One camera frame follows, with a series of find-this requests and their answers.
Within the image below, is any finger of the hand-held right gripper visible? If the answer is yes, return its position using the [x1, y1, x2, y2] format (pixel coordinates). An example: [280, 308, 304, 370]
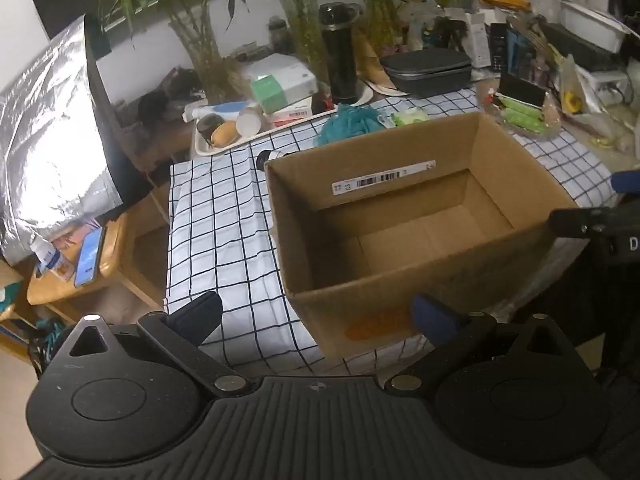
[611, 170, 640, 195]
[547, 206, 613, 241]

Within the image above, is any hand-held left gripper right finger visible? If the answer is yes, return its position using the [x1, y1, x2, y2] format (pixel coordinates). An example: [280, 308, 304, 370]
[384, 294, 576, 401]

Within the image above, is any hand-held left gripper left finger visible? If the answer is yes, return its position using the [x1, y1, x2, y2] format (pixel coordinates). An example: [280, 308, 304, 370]
[52, 291, 253, 398]

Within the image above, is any brown cardboard box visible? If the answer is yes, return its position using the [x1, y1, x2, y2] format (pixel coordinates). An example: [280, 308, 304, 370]
[264, 111, 581, 361]

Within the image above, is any black white checked tablecloth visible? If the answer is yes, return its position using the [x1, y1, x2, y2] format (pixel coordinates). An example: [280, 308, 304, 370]
[165, 85, 621, 376]

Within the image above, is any white power strip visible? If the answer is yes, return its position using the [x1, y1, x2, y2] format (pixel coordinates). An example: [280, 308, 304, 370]
[590, 70, 631, 106]

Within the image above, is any wooden stool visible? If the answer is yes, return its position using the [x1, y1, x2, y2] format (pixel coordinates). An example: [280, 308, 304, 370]
[25, 180, 173, 321]

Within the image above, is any green tissue packet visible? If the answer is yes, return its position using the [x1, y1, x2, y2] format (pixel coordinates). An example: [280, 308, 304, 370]
[500, 110, 545, 134]
[502, 96, 546, 120]

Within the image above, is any smartphone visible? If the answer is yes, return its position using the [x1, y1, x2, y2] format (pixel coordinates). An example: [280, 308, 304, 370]
[74, 226, 107, 288]

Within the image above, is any small white blue bottle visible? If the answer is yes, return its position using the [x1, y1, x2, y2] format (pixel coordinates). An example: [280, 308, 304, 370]
[30, 236, 68, 276]

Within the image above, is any white plastic container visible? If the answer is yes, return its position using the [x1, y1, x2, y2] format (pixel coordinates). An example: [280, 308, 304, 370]
[557, 0, 640, 53]

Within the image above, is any blue carton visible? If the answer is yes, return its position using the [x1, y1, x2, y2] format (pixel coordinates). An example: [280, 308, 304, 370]
[505, 27, 538, 78]

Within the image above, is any white tray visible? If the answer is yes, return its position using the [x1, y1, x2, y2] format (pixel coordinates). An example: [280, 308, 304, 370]
[192, 95, 341, 157]

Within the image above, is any black white tube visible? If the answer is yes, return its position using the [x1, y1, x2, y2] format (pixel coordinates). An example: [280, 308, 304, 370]
[256, 149, 288, 171]

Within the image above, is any wooden desk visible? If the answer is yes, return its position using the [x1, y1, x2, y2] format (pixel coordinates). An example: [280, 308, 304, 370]
[115, 65, 201, 171]

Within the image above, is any tan leather pouch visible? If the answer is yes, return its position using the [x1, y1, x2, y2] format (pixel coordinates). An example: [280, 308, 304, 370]
[210, 121, 238, 147]

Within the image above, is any black carton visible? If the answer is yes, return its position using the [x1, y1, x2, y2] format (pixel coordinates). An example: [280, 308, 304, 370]
[489, 22, 508, 72]

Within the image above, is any black tape roll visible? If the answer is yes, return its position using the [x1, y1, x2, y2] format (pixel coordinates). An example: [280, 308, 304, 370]
[196, 114, 226, 138]

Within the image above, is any green wipes packet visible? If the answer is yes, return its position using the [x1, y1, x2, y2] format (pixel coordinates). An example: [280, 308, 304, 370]
[391, 107, 430, 127]

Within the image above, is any white orange plastic bottle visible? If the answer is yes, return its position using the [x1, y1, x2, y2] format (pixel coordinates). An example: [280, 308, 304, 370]
[235, 105, 263, 137]

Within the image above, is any white blue spray bottle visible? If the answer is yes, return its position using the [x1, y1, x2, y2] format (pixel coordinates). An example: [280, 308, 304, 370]
[184, 101, 258, 122]

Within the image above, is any grey zip case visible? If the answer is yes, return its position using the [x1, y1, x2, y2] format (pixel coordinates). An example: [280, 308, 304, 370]
[381, 49, 473, 98]

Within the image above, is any black oval object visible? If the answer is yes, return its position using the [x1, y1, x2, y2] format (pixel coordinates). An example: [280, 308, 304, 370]
[137, 91, 168, 123]

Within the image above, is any teal bath pouf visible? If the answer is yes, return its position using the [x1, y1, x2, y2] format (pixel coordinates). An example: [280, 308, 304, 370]
[317, 103, 383, 147]

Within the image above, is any silver foil bag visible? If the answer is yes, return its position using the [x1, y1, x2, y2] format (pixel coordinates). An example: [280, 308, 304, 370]
[0, 15, 153, 266]

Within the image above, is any white barcode carton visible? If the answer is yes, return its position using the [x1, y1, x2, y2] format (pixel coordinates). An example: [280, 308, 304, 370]
[267, 102, 313, 123]

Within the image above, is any black mini tripod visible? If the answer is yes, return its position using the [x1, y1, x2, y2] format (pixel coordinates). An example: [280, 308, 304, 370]
[432, 17, 463, 51]

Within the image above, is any cream tray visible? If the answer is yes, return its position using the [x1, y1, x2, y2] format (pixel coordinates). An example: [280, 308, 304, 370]
[357, 77, 401, 105]

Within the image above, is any brown paper bag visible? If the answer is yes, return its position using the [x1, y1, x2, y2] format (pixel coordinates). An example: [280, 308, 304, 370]
[357, 30, 396, 96]

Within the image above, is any colourful printed plastic bag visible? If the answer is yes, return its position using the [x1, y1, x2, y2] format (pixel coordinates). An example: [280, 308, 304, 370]
[405, 0, 441, 51]

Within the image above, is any green white tissue box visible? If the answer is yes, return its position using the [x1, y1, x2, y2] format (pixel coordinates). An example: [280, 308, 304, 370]
[240, 54, 319, 103]

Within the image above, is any black thermos bottle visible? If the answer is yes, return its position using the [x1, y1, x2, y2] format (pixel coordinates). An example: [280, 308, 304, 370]
[319, 2, 362, 106]

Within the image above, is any dark glass jar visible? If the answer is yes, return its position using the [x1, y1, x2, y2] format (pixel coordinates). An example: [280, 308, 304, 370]
[267, 16, 293, 56]

